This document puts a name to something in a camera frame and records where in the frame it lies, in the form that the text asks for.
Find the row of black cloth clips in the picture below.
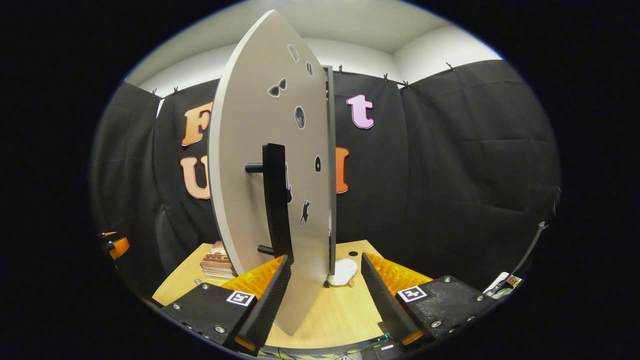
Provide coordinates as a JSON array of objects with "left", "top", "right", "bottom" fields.
[{"left": 151, "top": 62, "right": 457, "bottom": 96}]

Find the beige cabinet door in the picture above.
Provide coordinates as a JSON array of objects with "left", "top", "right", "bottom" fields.
[{"left": 207, "top": 9, "right": 331, "bottom": 337}]

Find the small white object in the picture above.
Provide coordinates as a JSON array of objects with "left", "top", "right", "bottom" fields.
[{"left": 324, "top": 258, "right": 359, "bottom": 288}]

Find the stack of books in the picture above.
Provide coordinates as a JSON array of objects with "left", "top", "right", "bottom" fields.
[{"left": 200, "top": 241, "right": 237, "bottom": 280}]

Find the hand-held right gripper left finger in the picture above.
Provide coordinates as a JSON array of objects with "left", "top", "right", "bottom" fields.
[{"left": 161, "top": 254, "right": 293, "bottom": 357}]

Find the black cabinet door handle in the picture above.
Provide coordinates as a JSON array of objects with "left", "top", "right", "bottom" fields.
[{"left": 245, "top": 143, "right": 295, "bottom": 265}]

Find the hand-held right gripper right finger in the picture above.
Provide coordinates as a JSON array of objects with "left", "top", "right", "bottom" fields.
[{"left": 360, "top": 252, "right": 498, "bottom": 351}]

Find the black backdrop cloth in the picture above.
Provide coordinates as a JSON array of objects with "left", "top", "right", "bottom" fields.
[{"left": 90, "top": 59, "right": 562, "bottom": 301}]

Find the grey cabinet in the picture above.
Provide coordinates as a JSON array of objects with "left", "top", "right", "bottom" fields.
[{"left": 322, "top": 64, "right": 337, "bottom": 277}]

